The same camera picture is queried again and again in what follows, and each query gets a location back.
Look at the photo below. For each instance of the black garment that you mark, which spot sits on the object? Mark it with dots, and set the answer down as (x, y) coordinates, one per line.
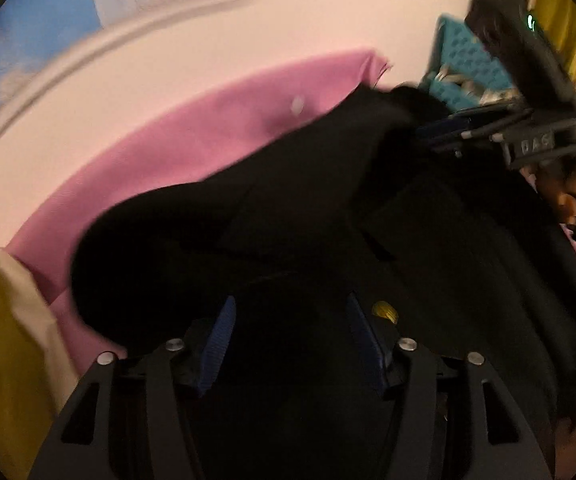
(293, 210)

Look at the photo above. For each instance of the person's right hand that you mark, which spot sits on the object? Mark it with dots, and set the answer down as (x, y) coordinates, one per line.
(568, 185)

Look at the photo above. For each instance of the yellow jacket with cream lining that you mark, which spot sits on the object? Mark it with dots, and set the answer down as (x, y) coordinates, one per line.
(2, 340)

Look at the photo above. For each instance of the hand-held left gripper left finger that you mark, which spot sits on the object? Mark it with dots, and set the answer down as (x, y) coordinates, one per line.
(220, 345)

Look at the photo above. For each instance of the mustard yellow garment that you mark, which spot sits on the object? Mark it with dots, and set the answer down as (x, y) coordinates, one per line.
(558, 5)

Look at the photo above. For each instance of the colourful wall map poster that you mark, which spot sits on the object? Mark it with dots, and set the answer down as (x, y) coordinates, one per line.
(32, 20)

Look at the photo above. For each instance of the teal perforated plastic basket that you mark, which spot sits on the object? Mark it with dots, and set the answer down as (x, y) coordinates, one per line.
(460, 55)

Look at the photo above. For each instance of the pink bed sheet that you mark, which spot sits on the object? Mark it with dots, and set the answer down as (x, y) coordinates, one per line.
(192, 135)

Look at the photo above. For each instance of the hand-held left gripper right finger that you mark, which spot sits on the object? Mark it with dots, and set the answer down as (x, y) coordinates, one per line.
(365, 345)

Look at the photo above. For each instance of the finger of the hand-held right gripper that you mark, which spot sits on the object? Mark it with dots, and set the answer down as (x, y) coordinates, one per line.
(443, 127)
(468, 144)

